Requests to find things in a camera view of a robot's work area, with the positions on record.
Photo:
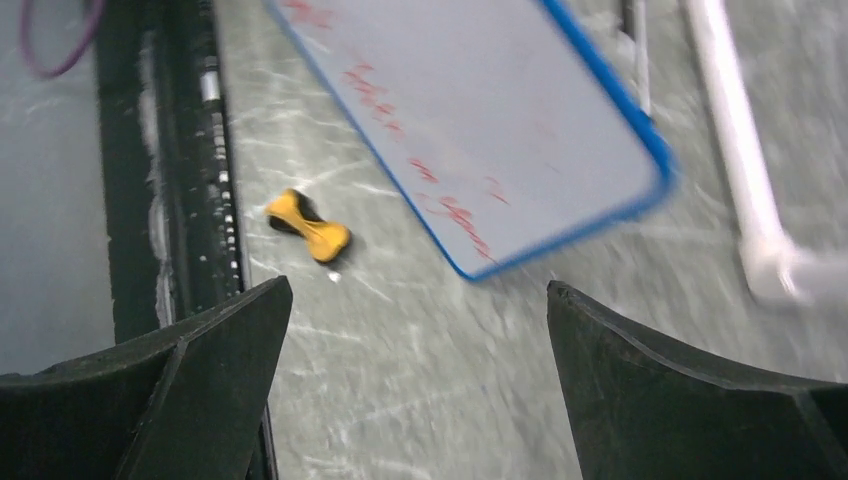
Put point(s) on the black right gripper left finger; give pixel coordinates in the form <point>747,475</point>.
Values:
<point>182,402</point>

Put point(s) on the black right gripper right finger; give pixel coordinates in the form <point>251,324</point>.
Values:
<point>644,405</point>

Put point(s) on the yellow black eraser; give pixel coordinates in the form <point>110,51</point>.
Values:
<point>294,213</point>

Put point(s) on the blue framed whiteboard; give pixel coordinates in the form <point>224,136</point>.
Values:
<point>502,125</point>

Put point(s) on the black whiteboard marker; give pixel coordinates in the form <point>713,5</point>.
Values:
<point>633,25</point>

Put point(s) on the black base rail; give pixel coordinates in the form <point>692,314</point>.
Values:
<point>171,212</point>

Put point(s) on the white pvc pipe frame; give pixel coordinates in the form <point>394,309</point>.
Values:
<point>776,269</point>

